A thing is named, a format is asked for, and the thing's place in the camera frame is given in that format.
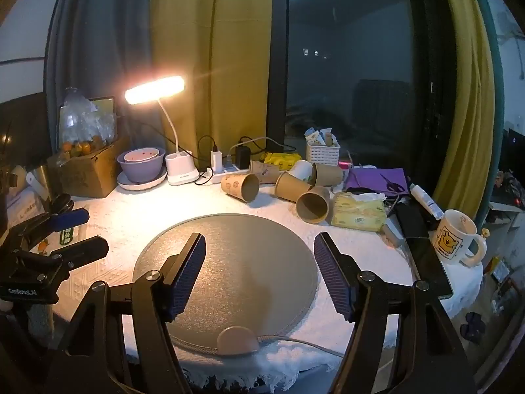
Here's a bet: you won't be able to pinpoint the black scissors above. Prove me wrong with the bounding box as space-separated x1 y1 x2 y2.
379 174 407 194

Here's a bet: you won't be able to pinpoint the yellow packet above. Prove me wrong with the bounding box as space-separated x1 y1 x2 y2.
262 152 303 167

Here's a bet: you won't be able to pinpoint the pink mat controller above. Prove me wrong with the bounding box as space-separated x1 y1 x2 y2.
216 325 260 356

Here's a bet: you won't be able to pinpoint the yellow curtain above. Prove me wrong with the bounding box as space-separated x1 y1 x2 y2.
149 0 288 170
430 0 498 215

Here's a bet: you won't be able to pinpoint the white power strip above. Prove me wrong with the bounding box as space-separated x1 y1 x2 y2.
196 164 252 186

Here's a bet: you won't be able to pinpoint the white desk lamp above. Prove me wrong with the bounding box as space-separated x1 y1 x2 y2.
124 75 198 186

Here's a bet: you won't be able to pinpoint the round grey heating mat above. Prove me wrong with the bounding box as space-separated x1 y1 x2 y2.
132 212 319 356

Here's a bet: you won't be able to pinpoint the white mat cable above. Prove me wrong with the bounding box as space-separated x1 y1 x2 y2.
256 334 349 359

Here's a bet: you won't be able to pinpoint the dark headboard panel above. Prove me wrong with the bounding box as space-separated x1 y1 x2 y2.
0 92 48 173

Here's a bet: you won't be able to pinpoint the white paper cup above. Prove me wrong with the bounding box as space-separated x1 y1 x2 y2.
288 159 317 184

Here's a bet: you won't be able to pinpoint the yellow tissue pack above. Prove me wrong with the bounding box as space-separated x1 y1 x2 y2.
331 191 387 231

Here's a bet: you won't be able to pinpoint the dark slippers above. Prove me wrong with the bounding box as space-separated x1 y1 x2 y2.
459 311 487 344

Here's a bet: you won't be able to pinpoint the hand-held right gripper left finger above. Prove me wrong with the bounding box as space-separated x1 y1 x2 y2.
43 233 206 394

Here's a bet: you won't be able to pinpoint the grey curtain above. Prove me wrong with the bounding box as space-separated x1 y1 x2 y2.
43 0 165 162

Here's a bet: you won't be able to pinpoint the purple bowl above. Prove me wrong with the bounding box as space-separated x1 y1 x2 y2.
117 148 167 185

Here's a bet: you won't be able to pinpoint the white slotted basket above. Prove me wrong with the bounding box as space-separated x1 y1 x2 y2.
304 127 341 164

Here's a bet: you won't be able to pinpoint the white textured tablecloth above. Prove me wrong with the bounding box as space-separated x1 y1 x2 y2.
48 178 485 394

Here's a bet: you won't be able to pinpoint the white packet with green label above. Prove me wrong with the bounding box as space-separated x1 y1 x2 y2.
39 225 79 256

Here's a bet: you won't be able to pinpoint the clear plastic bag of fruit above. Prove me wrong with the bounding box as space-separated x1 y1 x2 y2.
56 86 118 161

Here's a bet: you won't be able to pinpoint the purple folder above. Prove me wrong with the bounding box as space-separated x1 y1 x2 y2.
343 167 411 195

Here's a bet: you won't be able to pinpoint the white mug with yellow bear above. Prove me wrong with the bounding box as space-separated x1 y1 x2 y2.
428 209 488 270

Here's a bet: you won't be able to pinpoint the black phone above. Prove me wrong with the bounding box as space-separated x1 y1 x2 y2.
404 235 454 300

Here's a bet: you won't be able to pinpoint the black pouch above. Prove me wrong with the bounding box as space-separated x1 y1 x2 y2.
393 204 432 239

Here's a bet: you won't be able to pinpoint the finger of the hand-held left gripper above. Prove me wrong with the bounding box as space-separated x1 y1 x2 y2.
8 194 90 248
25 235 110 274

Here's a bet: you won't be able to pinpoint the white tube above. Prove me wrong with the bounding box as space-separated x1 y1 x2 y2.
409 183 445 221

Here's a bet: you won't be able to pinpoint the pink bowl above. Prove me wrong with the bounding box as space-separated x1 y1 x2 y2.
123 148 161 164

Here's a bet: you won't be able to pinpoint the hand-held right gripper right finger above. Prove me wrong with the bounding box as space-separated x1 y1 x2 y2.
314 232 478 394

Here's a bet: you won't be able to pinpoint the cardboard box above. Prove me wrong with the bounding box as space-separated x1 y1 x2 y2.
46 136 130 199

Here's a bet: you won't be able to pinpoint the white plate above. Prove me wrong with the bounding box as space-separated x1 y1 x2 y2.
116 170 169 192

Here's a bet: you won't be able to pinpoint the brown paper cup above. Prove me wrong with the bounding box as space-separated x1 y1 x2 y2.
220 173 261 203
295 186 331 226
250 160 293 185
274 171 315 203
312 163 344 188

